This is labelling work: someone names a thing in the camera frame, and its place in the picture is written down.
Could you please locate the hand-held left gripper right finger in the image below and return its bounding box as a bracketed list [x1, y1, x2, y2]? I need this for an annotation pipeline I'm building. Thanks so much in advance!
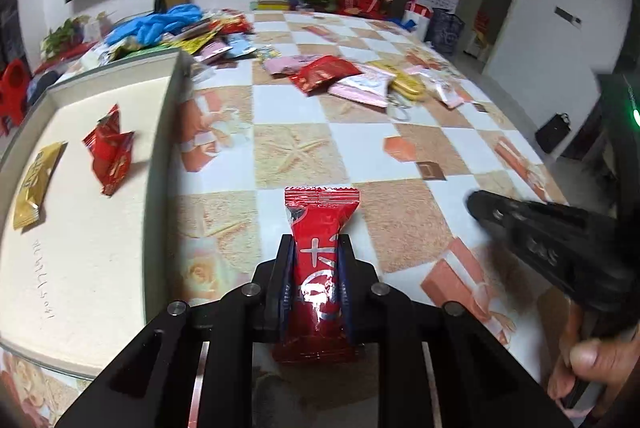
[337, 233, 573, 428]

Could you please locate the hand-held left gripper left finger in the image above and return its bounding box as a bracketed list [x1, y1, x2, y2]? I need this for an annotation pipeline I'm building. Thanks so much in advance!
[55, 235, 296, 428]

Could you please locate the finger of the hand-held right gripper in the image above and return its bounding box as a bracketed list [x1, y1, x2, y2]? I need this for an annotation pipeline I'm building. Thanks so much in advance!
[466, 189, 528, 239]

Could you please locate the red snack packet white print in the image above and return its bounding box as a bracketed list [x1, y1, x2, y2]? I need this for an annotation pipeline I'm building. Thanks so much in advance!
[271, 187, 366, 364]

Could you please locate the pink white cookie snack packet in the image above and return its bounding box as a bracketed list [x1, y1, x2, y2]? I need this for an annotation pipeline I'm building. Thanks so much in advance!
[327, 72, 396, 109]
[420, 65, 476, 109]

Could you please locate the yellow snack packet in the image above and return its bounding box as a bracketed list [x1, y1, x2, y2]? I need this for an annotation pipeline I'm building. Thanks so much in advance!
[387, 70, 428, 101]

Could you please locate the shallow white cardboard box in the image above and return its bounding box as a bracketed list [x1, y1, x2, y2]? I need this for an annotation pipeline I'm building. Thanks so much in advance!
[0, 48, 193, 379]

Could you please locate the long red snack packet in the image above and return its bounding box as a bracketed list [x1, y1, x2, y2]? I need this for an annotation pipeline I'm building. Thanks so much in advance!
[82, 104, 136, 197]

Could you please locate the red foil snack packet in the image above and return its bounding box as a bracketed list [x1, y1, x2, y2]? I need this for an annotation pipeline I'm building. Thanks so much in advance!
[289, 55, 363, 96]

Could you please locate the plain pink snack packet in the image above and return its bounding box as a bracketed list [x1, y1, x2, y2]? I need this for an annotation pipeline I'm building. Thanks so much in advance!
[262, 54, 313, 78]

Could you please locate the gold snack packet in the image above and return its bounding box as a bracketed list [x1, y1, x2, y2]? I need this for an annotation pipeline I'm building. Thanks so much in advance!
[12, 141, 68, 231]

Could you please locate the pile of assorted snack packets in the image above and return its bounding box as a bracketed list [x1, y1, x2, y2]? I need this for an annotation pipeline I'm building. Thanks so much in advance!
[95, 5, 258, 69]

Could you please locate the person's right hand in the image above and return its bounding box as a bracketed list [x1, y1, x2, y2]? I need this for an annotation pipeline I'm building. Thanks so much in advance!
[547, 303, 640, 414]

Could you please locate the black handbag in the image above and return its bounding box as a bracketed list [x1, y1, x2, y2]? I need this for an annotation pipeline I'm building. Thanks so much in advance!
[535, 113, 573, 153]

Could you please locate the checkered printed tablecloth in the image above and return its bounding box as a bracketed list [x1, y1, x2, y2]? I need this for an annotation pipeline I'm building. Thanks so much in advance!
[0, 8, 571, 428]

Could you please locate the dark blue shopping bag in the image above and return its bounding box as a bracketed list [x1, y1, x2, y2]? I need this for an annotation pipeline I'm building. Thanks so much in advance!
[429, 8, 466, 56]

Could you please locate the white paper shopping bag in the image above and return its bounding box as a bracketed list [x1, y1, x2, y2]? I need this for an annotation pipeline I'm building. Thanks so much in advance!
[404, 2, 432, 41]

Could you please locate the pile of blue rubber gloves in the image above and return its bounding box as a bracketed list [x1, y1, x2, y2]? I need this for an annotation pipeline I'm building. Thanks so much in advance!
[105, 2, 205, 46]

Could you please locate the small white carton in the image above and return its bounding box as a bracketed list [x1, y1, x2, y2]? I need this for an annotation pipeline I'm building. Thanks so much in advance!
[82, 14, 110, 42]

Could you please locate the red plastic chair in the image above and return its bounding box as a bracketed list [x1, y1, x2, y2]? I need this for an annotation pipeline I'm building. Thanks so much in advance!
[0, 60, 28, 136]

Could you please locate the black wall switch panel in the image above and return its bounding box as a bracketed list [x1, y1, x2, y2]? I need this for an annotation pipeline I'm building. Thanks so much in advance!
[554, 6, 583, 28]

